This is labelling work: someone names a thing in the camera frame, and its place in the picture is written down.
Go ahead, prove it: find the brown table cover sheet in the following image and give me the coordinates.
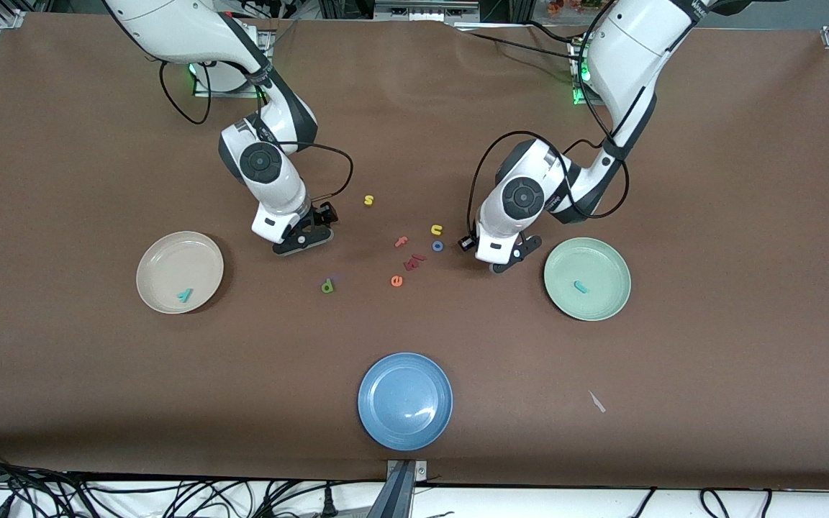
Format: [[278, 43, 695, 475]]
[[0, 13, 829, 491]]

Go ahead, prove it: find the light green plate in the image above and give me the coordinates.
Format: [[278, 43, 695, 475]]
[[543, 237, 632, 322]]

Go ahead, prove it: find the beige brown plate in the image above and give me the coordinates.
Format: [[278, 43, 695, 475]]
[[136, 231, 225, 315]]

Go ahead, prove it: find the blue plate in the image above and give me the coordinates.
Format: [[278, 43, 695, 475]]
[[358, 352, 453, 452]]

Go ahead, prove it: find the grey device box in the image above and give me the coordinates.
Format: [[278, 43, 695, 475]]
[[373, 0, 481, 22]]

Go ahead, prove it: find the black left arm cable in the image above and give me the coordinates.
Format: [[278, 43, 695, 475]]
[[466, 0, 630, 242]]

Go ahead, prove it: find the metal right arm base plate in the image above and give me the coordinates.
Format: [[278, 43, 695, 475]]
[[194, 25, 275, 98]]

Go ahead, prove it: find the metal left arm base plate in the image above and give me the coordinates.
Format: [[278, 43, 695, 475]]
[[569, 40, 606, 107]]

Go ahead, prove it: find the thin black table cable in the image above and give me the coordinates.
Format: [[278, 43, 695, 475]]
[[454, 20, 588, 64]]

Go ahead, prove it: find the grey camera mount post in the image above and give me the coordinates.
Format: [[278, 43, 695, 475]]
[[368, 460, 428, 518]]

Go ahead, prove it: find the black floor cables bundle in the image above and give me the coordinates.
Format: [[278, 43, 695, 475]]
[[0, 446, 386, 518]]

